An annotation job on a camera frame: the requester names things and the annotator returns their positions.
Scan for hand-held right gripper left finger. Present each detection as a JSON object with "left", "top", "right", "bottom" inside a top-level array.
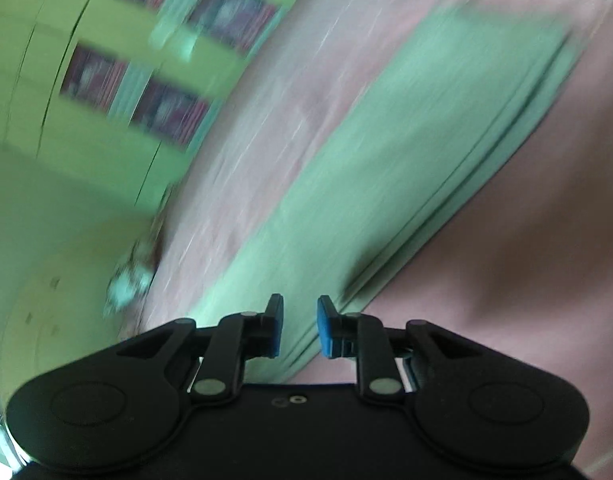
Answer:
[{"left": 116, "top": 293, "right": 286, "bottom": 406}]

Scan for grey-green pants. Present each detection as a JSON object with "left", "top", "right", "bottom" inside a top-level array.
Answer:
[{"left": 186, "top": 2, "right": 587, "bottom": 386}]

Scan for bed with pink checked sheet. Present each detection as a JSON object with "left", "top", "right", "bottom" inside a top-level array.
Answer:
[{"left": 136, "top": 0, "right": 613, "bottom": 480}]

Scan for cream headboard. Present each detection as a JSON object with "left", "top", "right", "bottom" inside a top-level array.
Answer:
[{"left": 0, "top": 250, "right": 147, "bottom": 411}]

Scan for glossy cream wardrobe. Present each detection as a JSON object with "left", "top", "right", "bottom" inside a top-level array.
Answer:
[{"left": 0, "top": 0, "right": 327, "bottom": 211}]

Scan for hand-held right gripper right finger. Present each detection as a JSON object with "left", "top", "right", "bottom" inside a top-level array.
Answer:
[{"left": 317, "top": 295, "right": 480, "bottom": 406}]

